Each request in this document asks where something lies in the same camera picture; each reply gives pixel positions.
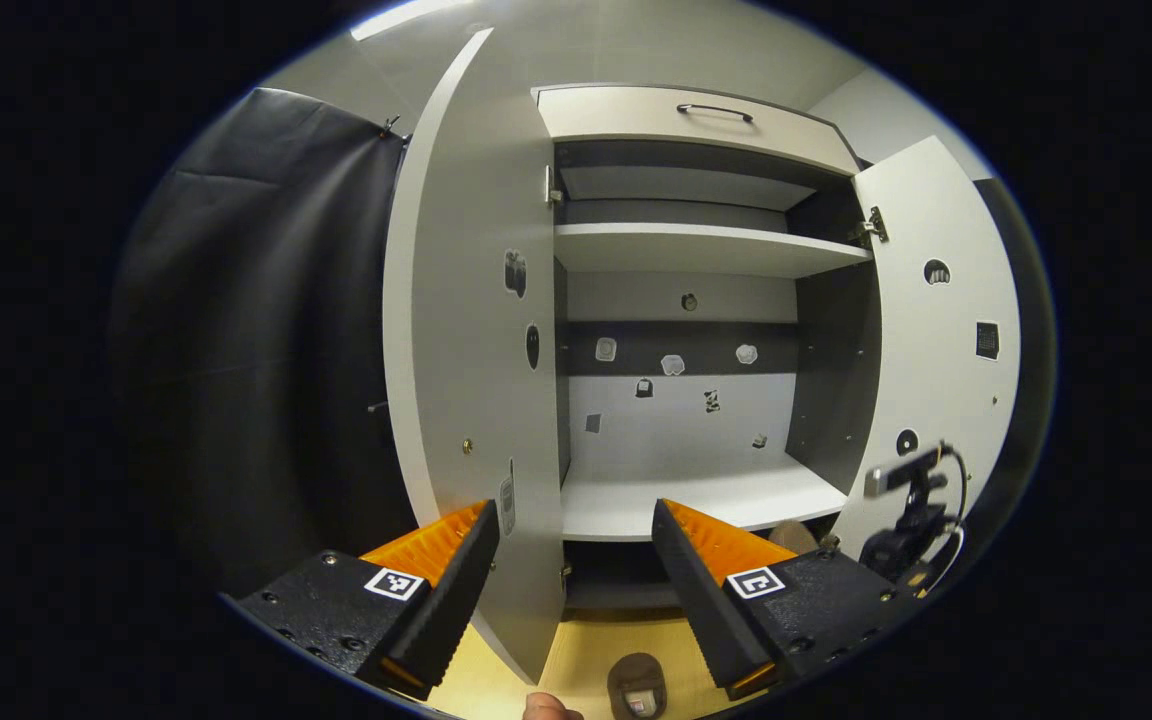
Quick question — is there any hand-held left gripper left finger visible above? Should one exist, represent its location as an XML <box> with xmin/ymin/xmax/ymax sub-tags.
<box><xmin>236</xmin><ymin>499</ymin><xmax>502</xmax><ymax>701</ymax></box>

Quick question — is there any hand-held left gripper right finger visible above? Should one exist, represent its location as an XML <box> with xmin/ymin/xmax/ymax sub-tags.
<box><xmin>651</xmin><ymin>499</ymin><xmax>922</xmax><ymax>701</ymax></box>

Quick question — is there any white grey shoe cabinet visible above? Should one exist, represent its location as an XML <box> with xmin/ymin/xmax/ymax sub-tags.
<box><xmin>534</xmin><ymin>84</ymin><xmax>882</xmax><ymax>611</ymax></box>

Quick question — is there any white cabinet door calendar sticker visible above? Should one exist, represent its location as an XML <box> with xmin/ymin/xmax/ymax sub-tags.
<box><xmin>829</xmin><ymin>136</ymin><xmax>1022</xmax><ymax>561</ymax></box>

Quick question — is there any white cabinet door camera sticker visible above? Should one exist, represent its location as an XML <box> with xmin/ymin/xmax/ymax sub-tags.
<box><xmin>382</xmin><ymin>28</ymin><xmax>567</xmax><ymax>684</ymax></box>

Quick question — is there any white cabinet shelf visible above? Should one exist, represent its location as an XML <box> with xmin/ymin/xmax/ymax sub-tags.
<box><xmin>554</xmin><ymin>222</ymin><xmax>874</xmax><ymax>279</ymax></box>

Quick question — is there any white cabinet drawer front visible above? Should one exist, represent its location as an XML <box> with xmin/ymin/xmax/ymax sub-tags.
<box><xmin>536</xmin><ymin>86</ymin><xmax>862</xmax><ymax>178</ymax></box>

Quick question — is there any ceiling light panel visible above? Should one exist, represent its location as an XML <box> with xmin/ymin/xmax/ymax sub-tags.
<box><xmin>351</xmin><ymin>0</ymin><xmax>477</xmax><ymax>41</ymax></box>

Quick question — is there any thin gripper cable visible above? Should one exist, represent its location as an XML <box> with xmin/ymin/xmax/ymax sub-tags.
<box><xmin>939</xmin><ymin>445</ymin><xmax>970</xmax><ymax>591</ymax></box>

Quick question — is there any black drawer handle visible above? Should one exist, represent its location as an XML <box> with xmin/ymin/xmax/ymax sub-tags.
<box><xmin>676</xmin><ymin>103</ymin><xmax>755</xmax><ymax>124</ymax></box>

